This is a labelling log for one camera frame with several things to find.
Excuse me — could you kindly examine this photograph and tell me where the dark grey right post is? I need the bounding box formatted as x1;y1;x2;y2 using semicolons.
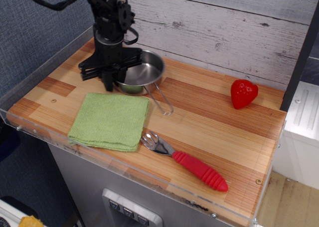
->
280;3;319;112

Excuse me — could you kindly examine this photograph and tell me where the clear acrylic guard rail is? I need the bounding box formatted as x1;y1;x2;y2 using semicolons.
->
0;31;286;227

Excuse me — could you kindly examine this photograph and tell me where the white ribbed side unit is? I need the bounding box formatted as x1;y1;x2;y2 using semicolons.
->
273;81;319;189

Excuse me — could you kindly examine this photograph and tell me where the red handled metal fork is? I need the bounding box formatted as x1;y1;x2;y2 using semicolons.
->
141;131;229;192

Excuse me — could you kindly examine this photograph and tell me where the silver toy dispenser panel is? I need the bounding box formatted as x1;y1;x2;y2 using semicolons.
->
102;188;163;227

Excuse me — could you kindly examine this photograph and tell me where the yellow and black object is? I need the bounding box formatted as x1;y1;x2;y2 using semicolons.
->
0;212;44;227

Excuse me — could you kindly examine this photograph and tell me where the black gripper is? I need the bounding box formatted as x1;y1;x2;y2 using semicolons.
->
79;39;142;92

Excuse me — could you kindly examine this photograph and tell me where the small stainless steel pot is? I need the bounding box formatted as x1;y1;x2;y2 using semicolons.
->
114;50;174;116

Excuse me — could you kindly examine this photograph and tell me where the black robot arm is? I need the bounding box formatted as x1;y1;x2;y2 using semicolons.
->
79;0;143;91

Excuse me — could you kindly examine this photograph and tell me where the grey toy kitchen cabinet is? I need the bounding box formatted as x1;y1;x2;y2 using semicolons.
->
47;143;240;227

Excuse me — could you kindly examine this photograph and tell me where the red plastic strawberry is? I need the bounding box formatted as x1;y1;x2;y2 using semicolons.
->
231;79;259;109

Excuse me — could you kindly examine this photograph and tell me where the folded green cloth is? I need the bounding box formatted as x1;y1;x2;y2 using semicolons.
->
68;92;150;152

